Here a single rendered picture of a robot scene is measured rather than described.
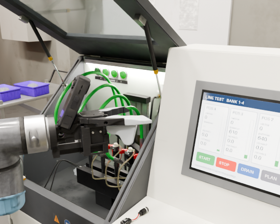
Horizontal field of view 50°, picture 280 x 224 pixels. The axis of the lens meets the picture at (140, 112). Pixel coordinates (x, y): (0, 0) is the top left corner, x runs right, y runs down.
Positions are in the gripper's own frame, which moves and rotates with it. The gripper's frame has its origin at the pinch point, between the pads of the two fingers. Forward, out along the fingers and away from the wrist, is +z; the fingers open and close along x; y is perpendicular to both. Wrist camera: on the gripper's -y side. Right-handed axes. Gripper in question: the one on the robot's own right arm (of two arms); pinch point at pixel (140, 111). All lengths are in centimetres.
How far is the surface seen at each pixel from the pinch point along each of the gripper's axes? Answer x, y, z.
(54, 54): -419, -22, 17
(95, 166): -73, 38, 2
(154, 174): -41, 34, 19
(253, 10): -138, -44, 150
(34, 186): -70, 42, -26
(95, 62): -96, -11, 11
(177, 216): -26, 44, 22
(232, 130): -17.7, 12.9, 38.5
